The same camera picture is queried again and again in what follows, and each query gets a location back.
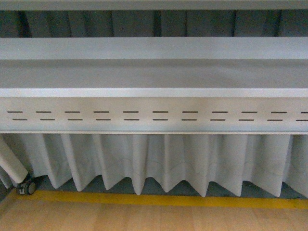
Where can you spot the white rolled paper tube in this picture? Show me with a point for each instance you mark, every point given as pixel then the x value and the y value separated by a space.
pixel 11 164

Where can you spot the white pleated curtain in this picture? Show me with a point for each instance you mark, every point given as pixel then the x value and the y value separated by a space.
pixel 266 160

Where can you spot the white metal shelf rack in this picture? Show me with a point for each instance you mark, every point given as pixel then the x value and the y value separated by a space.
pixel 154 66

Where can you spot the black caster wheel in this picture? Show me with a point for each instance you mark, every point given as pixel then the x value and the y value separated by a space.
pixel 26 188

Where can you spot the yellow floor tape line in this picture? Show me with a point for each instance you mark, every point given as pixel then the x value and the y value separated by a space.
pixel 162 200

